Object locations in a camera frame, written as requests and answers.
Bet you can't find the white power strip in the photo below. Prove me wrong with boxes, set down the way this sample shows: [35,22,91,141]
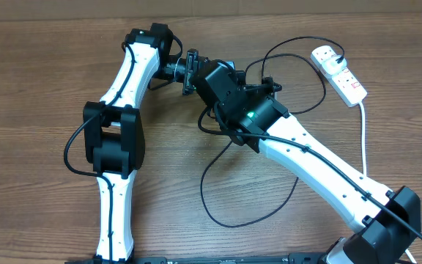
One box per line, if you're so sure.
[311,45,367,107]

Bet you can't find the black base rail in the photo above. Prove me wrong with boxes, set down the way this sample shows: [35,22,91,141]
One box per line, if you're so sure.
[66,252,324,264]

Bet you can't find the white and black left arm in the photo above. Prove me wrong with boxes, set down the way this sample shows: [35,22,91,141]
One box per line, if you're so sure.
[83,23,208,263]

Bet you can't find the white USB charger plug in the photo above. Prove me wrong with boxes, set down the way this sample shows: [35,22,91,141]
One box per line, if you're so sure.
[322,56,347,76]

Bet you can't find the white power strip cord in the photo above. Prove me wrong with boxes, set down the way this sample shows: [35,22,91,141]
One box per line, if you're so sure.
[357,101,419,264]

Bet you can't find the black USB charging cable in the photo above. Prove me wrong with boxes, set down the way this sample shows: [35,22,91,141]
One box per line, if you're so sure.
[199,35,346,229]

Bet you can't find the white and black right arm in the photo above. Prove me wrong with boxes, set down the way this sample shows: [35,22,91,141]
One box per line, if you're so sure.
[190,61,421,263]

